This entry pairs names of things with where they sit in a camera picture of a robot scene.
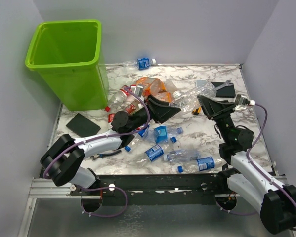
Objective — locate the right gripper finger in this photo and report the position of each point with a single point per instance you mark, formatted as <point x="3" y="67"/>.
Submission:
<point x="209" y="106"/>
<point x="219" y="107"/>

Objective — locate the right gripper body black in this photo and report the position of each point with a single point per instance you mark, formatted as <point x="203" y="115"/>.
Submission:
<point x="225" y="121"/>

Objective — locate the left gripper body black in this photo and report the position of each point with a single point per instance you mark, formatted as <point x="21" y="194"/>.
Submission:
<point x="141" y="117"/>

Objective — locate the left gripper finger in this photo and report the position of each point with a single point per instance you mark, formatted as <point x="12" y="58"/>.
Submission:
<point x="162" y="114"/>
<point x="152" y="102"/>

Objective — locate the crushed orange label bottle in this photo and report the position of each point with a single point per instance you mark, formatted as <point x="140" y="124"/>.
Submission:
<point x="151" y="86"/>
<point x="164" y="96"/>

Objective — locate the clear plain bottle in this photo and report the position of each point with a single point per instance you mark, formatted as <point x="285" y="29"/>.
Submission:
<point x="188" y="101"/>

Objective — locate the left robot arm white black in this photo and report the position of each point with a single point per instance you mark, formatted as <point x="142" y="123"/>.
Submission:
<point x="62" y="162"/>

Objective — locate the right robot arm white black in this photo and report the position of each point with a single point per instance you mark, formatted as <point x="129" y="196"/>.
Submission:
<point x="274" y="201"/>

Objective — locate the green plastic bin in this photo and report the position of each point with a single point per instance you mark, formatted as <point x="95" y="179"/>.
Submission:
<point x="67" y="55"/>

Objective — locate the small red label bottle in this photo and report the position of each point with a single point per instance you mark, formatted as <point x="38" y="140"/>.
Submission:
<point x="133" y="106"/>

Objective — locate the yellow black utility knife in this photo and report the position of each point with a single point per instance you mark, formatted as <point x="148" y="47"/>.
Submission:
<point x="196" y="111"/>

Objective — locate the pepsi bottle centre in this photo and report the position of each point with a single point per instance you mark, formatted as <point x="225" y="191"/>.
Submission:
<point x="141" y="139"/>

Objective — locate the black foam block right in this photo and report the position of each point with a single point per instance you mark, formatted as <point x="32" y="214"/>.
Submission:
<point x="226" y="92"/>

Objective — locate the black foam block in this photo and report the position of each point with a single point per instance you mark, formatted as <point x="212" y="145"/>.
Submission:
<point x="226" y="92"/>
<point x="82" y="126"/>

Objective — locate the blue label crushed bottle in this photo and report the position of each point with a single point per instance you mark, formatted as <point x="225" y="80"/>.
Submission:
<point x="165" y="134"/>

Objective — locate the brown tea bottle green cap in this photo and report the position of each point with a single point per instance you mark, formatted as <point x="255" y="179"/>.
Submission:
<point x="170" y="87"/>

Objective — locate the silver wrench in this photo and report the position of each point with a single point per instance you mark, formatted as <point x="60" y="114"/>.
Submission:
<point x="225" y="84"/>

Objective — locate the grey rectangular plate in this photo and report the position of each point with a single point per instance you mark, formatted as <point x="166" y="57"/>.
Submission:
<point x="200" y="83"/>

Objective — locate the red white label bottle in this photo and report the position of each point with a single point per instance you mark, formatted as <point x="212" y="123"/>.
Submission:
<point x="110" y="120"/>

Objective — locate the red label clear bottle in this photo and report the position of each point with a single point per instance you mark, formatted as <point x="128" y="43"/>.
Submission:
<point x="118" y="98"/>

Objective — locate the blue label water bottle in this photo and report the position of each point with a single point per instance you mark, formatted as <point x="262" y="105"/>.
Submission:
<point x="153" y="154"/>

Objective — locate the blue label bottle front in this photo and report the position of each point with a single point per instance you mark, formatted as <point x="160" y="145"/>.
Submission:
<point x="200" y="165"/>

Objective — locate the clear crushed water bottle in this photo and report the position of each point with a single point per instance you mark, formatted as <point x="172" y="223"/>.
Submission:
<point x="181" y="155"/>

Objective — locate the black foam block left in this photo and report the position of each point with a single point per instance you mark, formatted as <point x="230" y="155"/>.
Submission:
<point x="82" y="126"/>

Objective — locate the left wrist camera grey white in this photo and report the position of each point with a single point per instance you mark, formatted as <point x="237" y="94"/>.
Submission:
<point x="137" y="89"/>

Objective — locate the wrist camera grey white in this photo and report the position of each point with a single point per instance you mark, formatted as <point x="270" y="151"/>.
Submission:
<point x="137" y="89"/>
<point x="242" y="102"/>

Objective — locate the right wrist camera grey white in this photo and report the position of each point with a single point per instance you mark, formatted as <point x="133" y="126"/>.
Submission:
<point x="242" y="102"/>

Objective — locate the blue label bottle by wall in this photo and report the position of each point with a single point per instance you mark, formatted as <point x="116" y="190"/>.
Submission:
<point x="139" y="64"/>

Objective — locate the blue handled pliers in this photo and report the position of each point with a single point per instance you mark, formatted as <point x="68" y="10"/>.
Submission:
<point x="103" y="155"/>

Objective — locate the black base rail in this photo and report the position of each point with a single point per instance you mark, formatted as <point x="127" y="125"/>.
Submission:
<point x="165" y="189"/>

